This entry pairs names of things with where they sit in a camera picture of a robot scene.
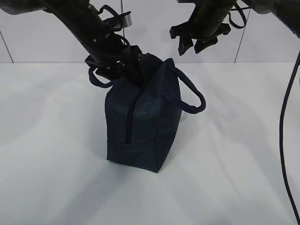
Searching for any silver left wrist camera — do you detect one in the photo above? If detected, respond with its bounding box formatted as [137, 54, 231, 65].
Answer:
[103, 11, 133, 30]

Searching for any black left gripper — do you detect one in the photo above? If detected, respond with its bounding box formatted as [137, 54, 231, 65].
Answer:
[85, 45, 146, 86]

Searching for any long dark hanging cable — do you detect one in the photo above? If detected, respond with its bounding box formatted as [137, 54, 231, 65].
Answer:
[280, 50, 300, 216]

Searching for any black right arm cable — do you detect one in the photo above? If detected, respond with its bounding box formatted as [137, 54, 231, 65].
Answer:
[228, 2, 247, 29]

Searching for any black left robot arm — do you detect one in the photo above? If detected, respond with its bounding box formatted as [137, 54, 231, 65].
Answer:
[0, 0, 146, 87]

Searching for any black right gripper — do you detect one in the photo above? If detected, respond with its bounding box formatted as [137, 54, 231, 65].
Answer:
[170, 22, 231, 56]

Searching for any dark blue lunch bag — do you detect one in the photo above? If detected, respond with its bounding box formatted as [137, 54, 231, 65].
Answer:
[89, 53, 206, 173]

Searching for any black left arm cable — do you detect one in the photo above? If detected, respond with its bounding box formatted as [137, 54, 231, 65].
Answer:
[93, 6, 131, 50]

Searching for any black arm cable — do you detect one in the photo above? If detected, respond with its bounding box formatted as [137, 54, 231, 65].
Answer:
[228, 2, 247, 29]
[93, 6, 131, 50]

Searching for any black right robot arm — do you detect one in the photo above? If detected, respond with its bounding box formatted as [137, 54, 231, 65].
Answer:
[170, 0, 300, 56]

